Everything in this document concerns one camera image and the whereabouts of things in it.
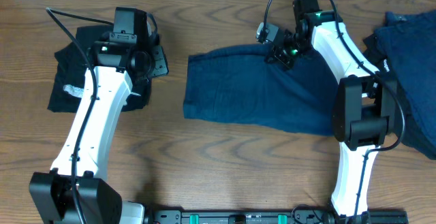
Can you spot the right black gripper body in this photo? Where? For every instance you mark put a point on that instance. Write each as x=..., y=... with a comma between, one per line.
x=281, y=54

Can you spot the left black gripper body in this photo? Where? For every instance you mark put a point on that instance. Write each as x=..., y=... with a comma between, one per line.
x=159, y=62

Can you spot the navy blue shorts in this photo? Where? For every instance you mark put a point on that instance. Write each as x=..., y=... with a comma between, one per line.
x=236, y=85

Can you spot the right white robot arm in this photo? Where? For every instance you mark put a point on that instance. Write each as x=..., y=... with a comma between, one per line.
x=363, y=110

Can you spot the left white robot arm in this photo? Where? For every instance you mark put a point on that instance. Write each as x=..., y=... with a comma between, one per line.
x=75, y=189

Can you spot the navy clothes pile right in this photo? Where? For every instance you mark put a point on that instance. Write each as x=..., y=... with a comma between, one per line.
x=408, y=41

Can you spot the folded black shorts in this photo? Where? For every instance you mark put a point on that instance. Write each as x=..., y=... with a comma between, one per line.
x=69, y=80

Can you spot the black garment in pile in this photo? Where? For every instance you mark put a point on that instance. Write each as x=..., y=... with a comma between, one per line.
x=375, y=56

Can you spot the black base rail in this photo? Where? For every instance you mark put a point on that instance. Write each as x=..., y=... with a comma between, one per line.
x=298, y=216

